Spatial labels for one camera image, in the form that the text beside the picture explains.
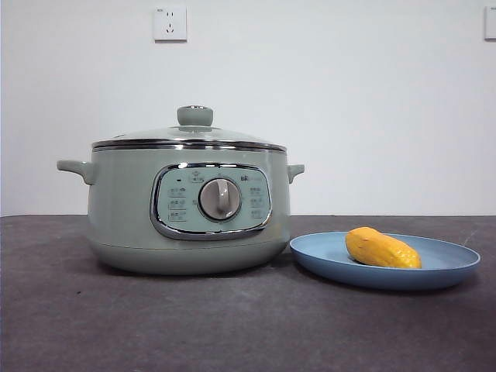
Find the glass lid with green knob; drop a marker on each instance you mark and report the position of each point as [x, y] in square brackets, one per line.
[195, 116]

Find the yellow corn cob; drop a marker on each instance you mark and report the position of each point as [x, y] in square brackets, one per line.
[377, 248]

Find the blue round plate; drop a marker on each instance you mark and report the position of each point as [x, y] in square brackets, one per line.
[321, 255]

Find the pale green electric steamer pot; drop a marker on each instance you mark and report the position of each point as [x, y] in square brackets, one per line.
[124, 201]

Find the white wall socket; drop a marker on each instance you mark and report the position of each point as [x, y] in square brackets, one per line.
[169, 24]

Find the white wall switch plate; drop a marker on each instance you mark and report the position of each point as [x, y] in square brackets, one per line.
[490, 23]

